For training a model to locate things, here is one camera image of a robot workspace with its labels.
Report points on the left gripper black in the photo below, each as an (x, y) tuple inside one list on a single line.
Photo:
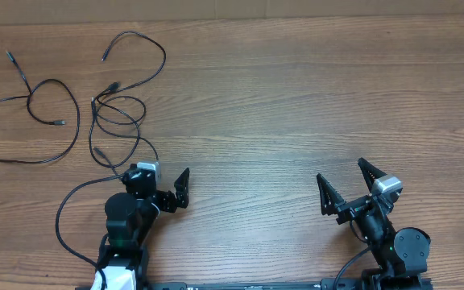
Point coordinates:
[(168, 205)]

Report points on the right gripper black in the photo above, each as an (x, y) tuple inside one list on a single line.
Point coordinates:
[(332, 202)]

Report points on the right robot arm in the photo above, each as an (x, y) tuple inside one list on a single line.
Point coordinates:
[(401, 255)]

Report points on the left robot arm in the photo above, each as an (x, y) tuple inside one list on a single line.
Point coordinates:
[(123, 256)]

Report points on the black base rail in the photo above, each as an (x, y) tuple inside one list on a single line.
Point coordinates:
[(324, 284)]

